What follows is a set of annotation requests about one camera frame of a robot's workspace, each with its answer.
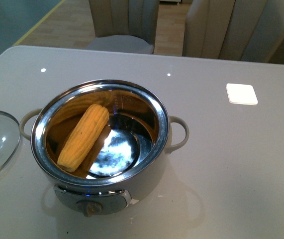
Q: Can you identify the yellow corn cob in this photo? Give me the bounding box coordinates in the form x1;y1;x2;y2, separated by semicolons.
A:
57;104;109;172

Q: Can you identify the white electric cooking pot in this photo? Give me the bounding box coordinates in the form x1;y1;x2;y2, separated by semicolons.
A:
19;80;189;217

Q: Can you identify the beige chair on left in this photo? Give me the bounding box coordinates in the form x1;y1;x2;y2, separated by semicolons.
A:
87;0;160;54

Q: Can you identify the beige chair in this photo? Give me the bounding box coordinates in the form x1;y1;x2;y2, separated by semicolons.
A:
182;0;284;63
87;0;160;54

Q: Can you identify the beige chair on right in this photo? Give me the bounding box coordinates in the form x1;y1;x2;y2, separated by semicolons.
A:
182;0;284;63

